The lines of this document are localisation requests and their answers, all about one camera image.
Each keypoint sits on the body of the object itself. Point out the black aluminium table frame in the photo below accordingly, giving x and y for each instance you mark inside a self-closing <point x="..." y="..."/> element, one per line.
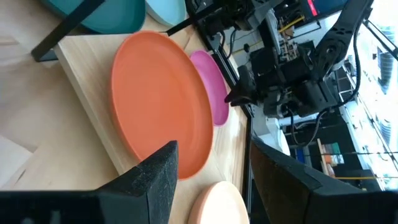
<point x="222" y="59"/>

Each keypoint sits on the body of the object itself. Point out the pale peach plate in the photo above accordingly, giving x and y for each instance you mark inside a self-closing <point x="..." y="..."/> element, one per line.
<point x="217" y="205"/>

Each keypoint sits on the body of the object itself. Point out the pink plate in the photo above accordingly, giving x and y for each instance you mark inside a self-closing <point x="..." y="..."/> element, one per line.
<point x="214" y="90"/>

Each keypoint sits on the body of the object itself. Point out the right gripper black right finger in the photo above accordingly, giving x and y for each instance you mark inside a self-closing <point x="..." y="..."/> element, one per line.
<point x="280" y="186"/>

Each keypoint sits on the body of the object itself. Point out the teal blue plate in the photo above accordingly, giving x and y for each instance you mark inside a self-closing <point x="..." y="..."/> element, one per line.
<point x="124" y="15"/>

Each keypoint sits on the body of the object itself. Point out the orange plate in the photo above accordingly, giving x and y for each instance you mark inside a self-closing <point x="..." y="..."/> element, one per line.
<point x="161" y="102"/>

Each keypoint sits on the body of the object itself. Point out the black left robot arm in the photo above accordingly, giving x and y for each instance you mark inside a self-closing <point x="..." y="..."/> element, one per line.
<point x="335" y="40"/>

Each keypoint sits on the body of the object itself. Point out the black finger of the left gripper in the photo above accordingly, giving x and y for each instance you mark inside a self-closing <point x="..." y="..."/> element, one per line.
<point x="244" y="77"/>
<point x="242" y="99"/>

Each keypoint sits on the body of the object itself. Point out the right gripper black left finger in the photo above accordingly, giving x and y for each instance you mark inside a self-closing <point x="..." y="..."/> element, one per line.
<point x="155" y="186"/>

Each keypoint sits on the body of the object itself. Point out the light blue plate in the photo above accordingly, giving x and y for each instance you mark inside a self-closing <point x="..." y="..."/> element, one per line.
<point x="166" y="11"/>

